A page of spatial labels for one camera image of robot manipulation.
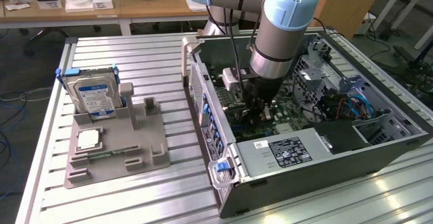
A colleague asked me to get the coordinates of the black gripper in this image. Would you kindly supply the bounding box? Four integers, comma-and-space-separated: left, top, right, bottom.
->
245, 76, 283, 108

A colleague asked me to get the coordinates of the green motherboard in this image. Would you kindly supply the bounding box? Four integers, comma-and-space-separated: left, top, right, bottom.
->
204, 68, 315, 142

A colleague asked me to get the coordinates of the metal disk bay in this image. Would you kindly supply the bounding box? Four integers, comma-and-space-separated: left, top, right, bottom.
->
287, 55, 339, 121

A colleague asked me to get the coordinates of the grey power supply unit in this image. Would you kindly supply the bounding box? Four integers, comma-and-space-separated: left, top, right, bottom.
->
234, 128, 334, 178

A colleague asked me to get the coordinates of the open black PC case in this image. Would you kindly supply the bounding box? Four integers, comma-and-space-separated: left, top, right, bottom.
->
182, 26, 433, 219

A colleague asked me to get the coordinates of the stack of white papers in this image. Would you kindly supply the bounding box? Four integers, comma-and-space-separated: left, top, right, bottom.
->
183, 0, 211, 12

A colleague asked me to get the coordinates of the wooden cabinet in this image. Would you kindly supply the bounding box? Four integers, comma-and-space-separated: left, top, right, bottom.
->
303, 0, 389, 39

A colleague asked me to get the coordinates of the wooden desk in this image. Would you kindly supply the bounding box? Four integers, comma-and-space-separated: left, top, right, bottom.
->
0, 0, 306, 30

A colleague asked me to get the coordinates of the grey parts rack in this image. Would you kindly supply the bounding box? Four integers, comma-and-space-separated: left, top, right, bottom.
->
64, 82, 171, 190

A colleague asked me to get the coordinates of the silver CPU chip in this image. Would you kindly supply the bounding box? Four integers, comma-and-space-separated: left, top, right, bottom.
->
77, 130, 102, 149

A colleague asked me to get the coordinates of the small plain white box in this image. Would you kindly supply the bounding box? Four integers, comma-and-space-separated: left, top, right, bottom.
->
91, 0, 115, 10

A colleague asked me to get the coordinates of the white box with round bowl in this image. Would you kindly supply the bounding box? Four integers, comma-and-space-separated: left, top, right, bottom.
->
64, 0, 95, 13

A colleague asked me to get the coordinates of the white box with black label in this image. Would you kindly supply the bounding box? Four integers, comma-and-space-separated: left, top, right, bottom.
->
33, 0, 64, 10

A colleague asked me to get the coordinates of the white paper card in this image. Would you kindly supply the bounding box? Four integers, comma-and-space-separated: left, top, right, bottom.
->
4, 3, 32, 11

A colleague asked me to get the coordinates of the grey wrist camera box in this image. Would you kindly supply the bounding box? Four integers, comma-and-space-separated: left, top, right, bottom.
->
222, 67, 250, 92

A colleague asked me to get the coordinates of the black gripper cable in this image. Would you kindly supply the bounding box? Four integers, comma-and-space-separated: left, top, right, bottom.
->
226, 5, 245, 83

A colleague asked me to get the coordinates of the orange wire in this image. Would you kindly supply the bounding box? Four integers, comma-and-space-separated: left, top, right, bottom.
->
334, 98, 350, 120

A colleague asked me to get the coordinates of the blue wire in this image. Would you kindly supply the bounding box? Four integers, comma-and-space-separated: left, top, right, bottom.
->
347, 95, 374, 120

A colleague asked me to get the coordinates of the black cable behind case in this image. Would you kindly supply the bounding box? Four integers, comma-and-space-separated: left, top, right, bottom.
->
310, 17, 343, 36

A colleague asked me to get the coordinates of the hard disk with blue bracket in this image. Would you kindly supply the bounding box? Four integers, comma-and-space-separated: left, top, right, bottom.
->
55, 65, 123, 120

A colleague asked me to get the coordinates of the white table frame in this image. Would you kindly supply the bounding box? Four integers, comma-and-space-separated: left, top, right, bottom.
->
367, 0, 433, 50

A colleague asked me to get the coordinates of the blue floor cable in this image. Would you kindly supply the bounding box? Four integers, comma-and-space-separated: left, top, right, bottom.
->
0, 89, 28, 200

